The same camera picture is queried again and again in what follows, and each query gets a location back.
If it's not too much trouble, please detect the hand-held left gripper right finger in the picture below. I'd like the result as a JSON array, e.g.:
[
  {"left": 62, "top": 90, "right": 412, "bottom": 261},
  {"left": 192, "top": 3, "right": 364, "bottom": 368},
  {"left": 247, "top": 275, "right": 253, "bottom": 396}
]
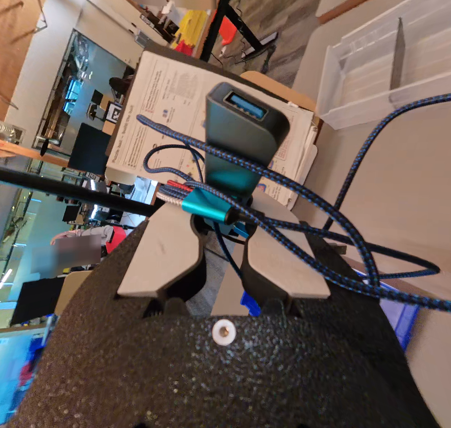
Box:
[{"left": 241, "top": 192, "right": 332, "bottom": 301}]

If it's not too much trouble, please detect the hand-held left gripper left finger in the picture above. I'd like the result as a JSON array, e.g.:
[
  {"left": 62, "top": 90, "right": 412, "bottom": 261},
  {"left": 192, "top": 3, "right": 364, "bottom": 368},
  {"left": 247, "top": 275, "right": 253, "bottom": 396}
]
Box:
[{"left": 117, "top": 203, "right": 206, "bottom": 299}]

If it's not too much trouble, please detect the blue braided multi-head cable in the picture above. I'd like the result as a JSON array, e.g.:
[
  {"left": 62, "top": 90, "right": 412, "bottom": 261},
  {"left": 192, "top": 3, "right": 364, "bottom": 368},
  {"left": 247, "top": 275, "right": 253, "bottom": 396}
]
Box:
[{"left": 137, "top": 94, "right": 451, "bottom": 312}]

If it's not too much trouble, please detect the large blue plastic bin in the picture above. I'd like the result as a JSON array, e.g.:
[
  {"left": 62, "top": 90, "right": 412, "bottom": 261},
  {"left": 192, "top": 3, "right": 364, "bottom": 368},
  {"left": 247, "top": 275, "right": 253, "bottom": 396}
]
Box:
[{"left": 241, "top": 271, "right": 420, "bottom": 353}]

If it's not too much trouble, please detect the slim grey USB hub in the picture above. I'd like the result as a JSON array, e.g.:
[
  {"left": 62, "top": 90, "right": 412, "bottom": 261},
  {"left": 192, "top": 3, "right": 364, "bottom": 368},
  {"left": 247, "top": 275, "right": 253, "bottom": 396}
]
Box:
[{"left": 204, "top": 82, "right": 290, "bottom": 197}]

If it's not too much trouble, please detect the clear plastic bin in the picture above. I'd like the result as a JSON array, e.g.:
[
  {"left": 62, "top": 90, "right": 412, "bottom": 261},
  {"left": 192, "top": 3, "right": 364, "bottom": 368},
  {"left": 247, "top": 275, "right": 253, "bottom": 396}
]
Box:
[{"left": 315, "top": 0, "right": 451, "bottom": 130}]

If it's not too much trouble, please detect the black pole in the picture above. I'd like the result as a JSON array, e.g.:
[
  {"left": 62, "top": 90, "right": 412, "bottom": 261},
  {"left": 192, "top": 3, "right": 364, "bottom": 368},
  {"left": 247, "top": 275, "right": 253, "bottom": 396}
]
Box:
[{"left": 0, "top": 168, "right": 156, "bottom": 218}]

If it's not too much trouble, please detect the printed instruction sheet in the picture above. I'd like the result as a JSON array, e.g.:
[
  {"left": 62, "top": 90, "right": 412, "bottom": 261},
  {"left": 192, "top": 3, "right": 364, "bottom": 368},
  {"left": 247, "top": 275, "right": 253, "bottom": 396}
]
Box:
[{"left": 106, "top": 51, "right": 318, "bottom": 208}]

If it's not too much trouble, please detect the black desk frame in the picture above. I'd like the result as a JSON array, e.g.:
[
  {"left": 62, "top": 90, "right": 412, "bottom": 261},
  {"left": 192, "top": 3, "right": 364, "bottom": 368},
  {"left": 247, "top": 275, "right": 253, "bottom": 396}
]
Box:
[{"left": 201, "top": 0, "right": 279, "bottom": 62}]

